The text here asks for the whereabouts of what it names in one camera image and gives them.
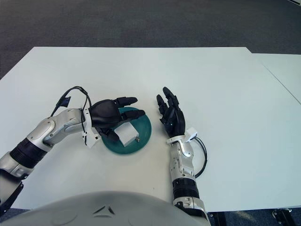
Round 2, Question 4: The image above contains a black table caster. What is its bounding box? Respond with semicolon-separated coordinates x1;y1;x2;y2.
271;208;294;226

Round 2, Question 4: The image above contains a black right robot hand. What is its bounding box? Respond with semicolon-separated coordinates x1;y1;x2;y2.
155;86;186;139

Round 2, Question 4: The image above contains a white right wrist connector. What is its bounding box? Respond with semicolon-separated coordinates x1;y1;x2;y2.
185;127;198;142

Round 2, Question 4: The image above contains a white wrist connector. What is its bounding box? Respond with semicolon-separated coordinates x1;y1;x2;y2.
81;126;102;149
185;127;198;142

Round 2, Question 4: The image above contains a white charger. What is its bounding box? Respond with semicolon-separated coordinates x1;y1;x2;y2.
114;121;142;146

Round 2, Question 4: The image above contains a white left wrist connector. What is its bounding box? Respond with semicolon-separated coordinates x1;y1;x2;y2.
81;126;102;149

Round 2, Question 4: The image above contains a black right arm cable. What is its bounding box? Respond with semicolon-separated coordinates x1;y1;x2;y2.
194;137;208;178

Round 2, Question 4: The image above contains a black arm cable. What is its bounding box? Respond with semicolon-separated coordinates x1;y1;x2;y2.
194;137;208;178
49;86;93;146

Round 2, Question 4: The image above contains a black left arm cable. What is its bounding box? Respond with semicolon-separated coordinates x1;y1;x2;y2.
49;86;93;146

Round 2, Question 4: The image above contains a green round plate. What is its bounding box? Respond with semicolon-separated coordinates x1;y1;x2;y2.
101;106;152;156

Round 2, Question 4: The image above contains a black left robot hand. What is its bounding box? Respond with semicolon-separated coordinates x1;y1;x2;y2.
89;96;145;143

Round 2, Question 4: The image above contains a grey robot torso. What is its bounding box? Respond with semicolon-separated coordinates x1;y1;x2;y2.
4;191;203;226

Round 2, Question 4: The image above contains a white adjacent table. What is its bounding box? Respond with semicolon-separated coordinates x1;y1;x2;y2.
250;53;301;104

